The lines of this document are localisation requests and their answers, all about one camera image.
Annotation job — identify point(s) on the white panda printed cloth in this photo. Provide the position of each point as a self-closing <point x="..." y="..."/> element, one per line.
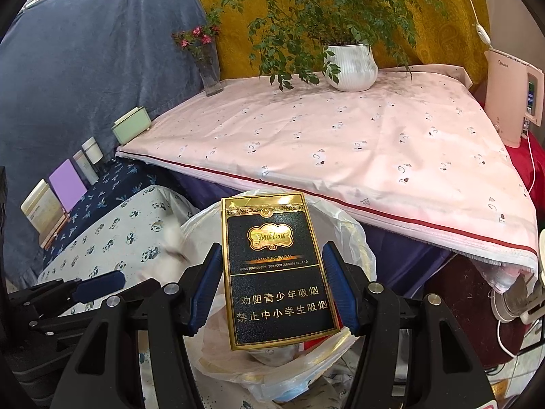
<point x="127" y="230"/>

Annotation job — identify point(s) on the white jar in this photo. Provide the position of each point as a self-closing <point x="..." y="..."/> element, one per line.
<point x="93" y="153"/>

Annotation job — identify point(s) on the yellow patterned hanging cloth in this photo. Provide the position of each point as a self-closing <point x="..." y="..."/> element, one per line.
<point x="425" y="30"/>

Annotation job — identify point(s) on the purple cloth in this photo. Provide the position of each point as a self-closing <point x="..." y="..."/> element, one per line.
<point x="396" y="255"/>

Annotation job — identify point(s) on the trash bin with plastic bag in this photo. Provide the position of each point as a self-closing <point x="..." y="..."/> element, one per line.
<point x="255" y="370"/>

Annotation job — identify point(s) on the pink printed tablecloth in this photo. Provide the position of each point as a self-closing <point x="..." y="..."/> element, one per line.
<point x="340" y="136"/>

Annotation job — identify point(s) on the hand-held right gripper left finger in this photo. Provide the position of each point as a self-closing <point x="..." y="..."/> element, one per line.
<point x="204" y="289"/>

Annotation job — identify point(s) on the light green box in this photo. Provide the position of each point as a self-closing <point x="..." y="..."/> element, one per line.
<point x="130" y="130"/>

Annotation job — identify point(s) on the black gold cigarette box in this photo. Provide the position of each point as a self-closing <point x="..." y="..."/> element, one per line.
<point x="276" y="272"/>

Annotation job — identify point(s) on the glass vase with pink flowers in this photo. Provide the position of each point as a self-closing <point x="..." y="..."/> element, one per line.
<point x="211" y="81"/>

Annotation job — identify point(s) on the white cosmetic tube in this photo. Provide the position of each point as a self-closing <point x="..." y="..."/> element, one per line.
<point x="85" y="168"/>

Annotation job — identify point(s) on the dark maroon cloth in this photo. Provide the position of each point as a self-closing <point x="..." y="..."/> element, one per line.
<point x="460" y="306"/>

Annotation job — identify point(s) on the pink white electric kettle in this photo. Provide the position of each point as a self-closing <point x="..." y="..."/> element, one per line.
<point x="502" y="93"/>

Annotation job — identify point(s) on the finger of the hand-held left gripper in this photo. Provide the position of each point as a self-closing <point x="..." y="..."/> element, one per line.
<point x="100" y="284"/>
<point x="55" y="321"/>

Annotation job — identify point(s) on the beige gold box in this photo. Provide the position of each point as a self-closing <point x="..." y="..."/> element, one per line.
<point x="40" y="208"/>

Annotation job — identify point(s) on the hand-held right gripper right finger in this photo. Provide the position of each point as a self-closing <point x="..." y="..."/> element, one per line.
<point x="340" y="289"/>

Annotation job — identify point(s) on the purple card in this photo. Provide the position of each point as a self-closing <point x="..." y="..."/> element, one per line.
<point x="66" y="185"/>

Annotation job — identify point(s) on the red cloth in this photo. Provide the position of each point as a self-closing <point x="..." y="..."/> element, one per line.
<point x="523" y="166"/>

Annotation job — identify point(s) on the navy floral cloth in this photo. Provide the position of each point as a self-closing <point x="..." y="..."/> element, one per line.
<point x="110" y="191"/>

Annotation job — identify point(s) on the blue hanging cloth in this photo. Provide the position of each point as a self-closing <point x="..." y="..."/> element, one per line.
<point x="85" y="72"/>

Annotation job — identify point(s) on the wooden stand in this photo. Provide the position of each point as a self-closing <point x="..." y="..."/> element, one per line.
<point x="55" y="232"/>

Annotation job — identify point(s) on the potted plant in white pot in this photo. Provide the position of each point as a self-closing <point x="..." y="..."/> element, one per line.
<point x="353" y="70"/>

